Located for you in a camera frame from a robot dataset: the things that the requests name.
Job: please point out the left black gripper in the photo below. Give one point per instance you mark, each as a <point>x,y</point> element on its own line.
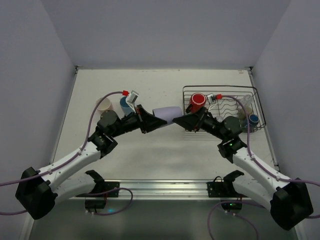
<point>141,120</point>

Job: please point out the dark blue small cup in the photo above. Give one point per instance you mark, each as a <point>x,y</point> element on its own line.
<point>253,120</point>

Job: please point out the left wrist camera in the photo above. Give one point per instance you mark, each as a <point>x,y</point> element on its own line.
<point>131,98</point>

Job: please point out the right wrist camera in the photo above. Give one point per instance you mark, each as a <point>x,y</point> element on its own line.
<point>213,98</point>

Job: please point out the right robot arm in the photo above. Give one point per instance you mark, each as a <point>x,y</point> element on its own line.
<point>287,200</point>

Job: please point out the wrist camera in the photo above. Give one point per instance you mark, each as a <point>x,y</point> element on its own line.
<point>131,98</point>
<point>213,98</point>

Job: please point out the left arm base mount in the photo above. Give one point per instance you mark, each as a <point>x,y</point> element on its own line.
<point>100,195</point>

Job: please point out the lavender cup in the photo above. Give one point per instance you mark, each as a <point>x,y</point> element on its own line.
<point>168,113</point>

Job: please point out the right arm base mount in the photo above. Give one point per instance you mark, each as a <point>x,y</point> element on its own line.
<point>222,187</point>

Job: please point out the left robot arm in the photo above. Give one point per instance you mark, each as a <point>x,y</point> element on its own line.
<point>40,190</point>

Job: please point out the aluminium rail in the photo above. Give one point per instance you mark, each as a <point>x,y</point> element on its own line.
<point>163,189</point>

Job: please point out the clear faceted glass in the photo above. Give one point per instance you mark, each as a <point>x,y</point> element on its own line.
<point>247,100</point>

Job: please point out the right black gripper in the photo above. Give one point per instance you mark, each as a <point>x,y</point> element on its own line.
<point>200,120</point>

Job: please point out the pink mug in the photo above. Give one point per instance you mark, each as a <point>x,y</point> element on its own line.
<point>104,104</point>

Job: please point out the red mug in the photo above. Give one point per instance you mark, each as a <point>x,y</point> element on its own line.
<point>196,101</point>

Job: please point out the black wire dish rack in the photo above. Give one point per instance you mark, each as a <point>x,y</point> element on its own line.
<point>227,107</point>

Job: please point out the light blue cup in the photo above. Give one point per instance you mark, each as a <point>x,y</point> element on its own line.
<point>124,106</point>

